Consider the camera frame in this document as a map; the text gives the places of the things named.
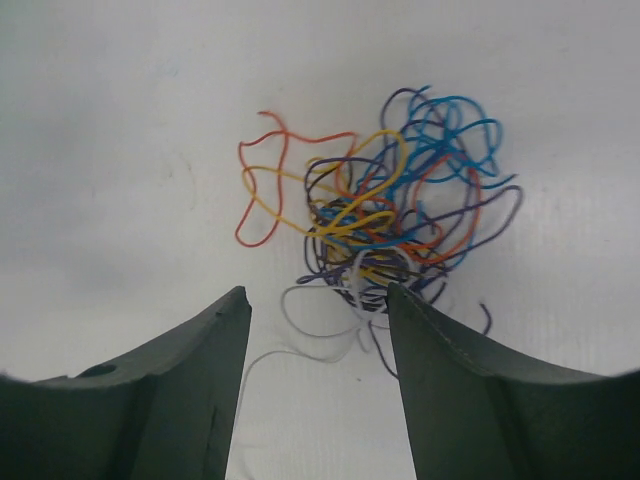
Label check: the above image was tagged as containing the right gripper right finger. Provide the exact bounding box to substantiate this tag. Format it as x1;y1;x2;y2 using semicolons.
387;284;639;479

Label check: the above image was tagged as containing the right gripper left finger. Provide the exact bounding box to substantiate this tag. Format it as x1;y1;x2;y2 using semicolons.
1;287;252;479

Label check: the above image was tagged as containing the coloured wire bundle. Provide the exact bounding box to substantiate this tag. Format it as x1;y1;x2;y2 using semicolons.
241;84;524;381

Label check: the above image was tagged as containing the orange wire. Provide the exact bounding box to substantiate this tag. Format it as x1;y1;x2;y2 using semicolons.
234;110;359;248

